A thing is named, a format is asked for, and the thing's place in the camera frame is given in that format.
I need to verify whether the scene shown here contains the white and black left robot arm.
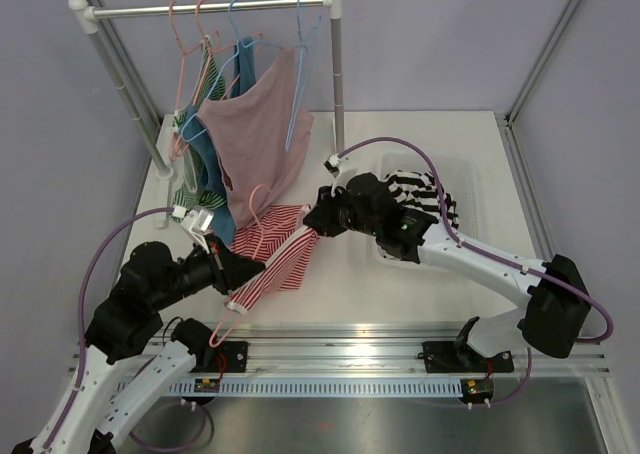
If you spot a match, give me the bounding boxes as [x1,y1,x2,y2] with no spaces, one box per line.
[13,237,265,453]

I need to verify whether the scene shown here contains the blue hanger end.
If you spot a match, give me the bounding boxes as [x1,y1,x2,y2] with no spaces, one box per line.
[284,0,322,152]

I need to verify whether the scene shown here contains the silver and white clothes rack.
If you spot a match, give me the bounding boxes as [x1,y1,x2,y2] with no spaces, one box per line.
[86,0,345,207]

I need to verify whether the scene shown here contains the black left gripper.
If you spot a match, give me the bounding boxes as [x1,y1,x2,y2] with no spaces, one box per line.
[151,232,267,311]

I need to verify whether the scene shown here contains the blue tank top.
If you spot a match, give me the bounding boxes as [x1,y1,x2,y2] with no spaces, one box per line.
[175,35,236,245]

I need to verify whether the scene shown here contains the green white striped tank top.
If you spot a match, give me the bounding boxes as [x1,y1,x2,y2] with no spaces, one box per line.
[169,58,227,211]

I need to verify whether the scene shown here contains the pink tank top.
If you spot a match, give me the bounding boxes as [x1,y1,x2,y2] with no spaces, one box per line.
[196,48,313,229]

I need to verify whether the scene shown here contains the aluminium frame post left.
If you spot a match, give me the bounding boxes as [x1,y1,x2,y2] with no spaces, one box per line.
[69,0,166,170]

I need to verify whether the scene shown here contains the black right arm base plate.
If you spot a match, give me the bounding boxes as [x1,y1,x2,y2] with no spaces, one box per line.
[419,341,515,374]

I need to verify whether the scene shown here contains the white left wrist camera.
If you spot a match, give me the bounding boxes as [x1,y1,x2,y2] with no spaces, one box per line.
[171,205,214,254]

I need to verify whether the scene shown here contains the pink hanger with red top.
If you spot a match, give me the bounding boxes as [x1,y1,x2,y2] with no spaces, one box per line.
[208,184,314,349]

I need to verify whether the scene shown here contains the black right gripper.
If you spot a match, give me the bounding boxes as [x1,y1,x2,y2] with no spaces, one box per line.
[304,182,381,238]

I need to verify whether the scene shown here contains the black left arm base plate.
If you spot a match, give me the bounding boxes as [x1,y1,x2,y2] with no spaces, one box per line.
[194,341,249,374]

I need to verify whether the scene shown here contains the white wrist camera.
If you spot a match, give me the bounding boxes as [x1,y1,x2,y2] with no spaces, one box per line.
[324,154,358,196]
[171,205,214,254]

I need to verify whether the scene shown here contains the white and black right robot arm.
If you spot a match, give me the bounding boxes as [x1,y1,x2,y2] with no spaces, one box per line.
[303,170,590,372]

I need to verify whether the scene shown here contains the white plastic mesh basket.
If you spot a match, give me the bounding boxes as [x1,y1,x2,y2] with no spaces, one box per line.
[367,151,486,272]

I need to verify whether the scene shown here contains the aluminium frame post right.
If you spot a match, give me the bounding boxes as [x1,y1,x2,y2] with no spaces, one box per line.
[505,0,584,128]

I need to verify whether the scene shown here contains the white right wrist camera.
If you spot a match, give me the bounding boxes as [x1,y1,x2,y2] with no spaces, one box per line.
[324,154,358,196]

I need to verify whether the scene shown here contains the aluminium mounting rail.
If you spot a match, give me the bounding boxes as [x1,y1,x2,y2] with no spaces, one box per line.
[67,293,614,378]

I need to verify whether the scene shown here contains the red white striped tank top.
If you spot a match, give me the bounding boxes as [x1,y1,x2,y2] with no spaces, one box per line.
[226,203,321,318]

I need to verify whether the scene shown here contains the black white striped tank top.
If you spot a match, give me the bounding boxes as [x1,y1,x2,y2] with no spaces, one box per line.
[383,170,442,219]

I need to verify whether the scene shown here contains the aluminium frame post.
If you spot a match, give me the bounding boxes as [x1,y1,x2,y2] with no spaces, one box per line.
[69,0,166,170]
[505,0,584,128]

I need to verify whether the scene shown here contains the white slotted cable duct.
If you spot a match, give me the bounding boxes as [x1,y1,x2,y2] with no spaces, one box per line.
[166,378,462,398]

